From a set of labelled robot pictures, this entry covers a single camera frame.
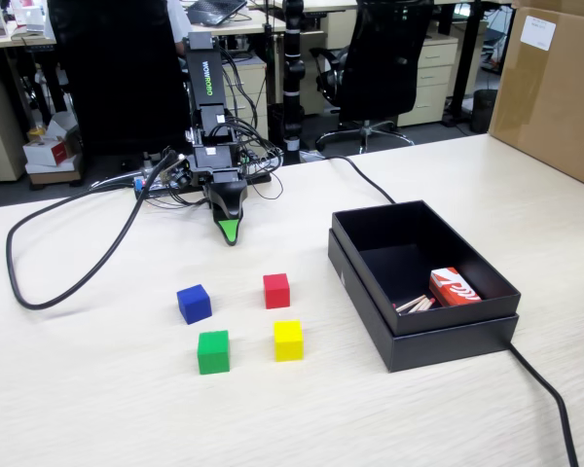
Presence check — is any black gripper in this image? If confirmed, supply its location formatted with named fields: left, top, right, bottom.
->
left=190, top=144, right=248, bottom=247

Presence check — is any green cube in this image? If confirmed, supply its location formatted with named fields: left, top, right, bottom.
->
left=197, top=329, right=231, bottom=376

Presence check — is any red cube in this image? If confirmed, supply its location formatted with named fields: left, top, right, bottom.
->
left=262, top=272, right=292, bottom=310

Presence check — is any blue cube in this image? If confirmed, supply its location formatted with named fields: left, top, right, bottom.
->
left=175, top=283, right=212, bottom=326

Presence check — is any yellow cube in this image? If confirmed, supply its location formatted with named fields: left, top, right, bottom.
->
left=273, top=319, right=305, bottom=363

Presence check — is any controller circuit board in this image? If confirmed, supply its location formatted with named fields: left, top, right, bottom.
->
left=133, top=169, right=176, bottom=198

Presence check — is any beige drawer cabinet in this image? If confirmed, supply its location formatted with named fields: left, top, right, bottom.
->
left=397, top=37, right=459, bottom=128
left=222, top=61, right=269, bottom=147
left=0, top=72, right=28, bottom=182

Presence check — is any black cardboard box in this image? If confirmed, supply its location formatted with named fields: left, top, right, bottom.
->
left=330, top=198, right=523, bottom=337

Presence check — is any black pole with white rings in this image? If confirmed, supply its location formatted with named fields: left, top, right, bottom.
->
left=280, top=0, right=307, bottom=165

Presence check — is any black high back office chair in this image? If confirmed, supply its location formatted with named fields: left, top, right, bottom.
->
left=47, top=0, right=192, bottom=160

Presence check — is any brown carton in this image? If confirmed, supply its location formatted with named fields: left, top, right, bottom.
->
left=26, top=155, right=85, bottom=187

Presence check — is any beige office desk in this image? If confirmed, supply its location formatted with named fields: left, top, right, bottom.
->
left=217, top=7, right=288, bottom=36
left=0, top=29, right=59, bottom=51

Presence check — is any white and red carton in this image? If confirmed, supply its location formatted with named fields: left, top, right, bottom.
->
left=22, top=110, right=83, bottom=169

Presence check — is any person in white shirt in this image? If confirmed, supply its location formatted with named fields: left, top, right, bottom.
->
left=166, top=0, right=195, bottom=57

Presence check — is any black laptop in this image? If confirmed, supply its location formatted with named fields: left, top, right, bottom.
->
left=183, top=0, right=249, bottom=26

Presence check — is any black mesh office chair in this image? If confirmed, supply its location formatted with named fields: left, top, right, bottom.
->
left=310, top=0, right=435, bottom=155

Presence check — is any orange matchbox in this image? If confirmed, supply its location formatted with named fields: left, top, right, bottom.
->
left=427, top=266, right=482, bottom=308

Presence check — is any black open box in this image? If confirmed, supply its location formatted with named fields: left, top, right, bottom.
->
left=326, top=228, right=521, bottom=375

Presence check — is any black mesh waste bin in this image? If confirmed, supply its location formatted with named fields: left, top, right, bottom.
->
left=470, top=89, right=498, bottom=134

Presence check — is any white and pink box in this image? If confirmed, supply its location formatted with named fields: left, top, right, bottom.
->
left=13, top=0, right=48, bottom=33

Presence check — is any black legged office desk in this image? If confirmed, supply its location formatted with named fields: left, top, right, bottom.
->
left=432, top=0, right=512, bottom=128

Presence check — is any large brown cardboard box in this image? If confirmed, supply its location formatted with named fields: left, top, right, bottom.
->
left=486, top=0, right=584, bottom=194

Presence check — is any white shipping label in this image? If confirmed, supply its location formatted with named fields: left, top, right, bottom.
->
left=519, top=15, right=557, bottom=50

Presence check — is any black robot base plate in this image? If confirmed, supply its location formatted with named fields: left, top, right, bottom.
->
left=201, top=170, right=274, bottom=196

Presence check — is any thin black servo wire bundle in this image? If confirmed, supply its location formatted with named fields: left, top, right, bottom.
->
left=213, top=46, right=286, bottom=201

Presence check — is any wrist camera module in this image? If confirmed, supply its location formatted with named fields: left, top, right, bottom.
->
left=161, top=151, right=192, bottom=190

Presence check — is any thick black camera cable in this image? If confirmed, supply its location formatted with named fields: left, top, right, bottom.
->
left=4, top=150, right=179, bottom=310

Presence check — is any thick black table cable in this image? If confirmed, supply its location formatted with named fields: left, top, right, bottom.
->
left=323, top=154, right=580, bottom=467

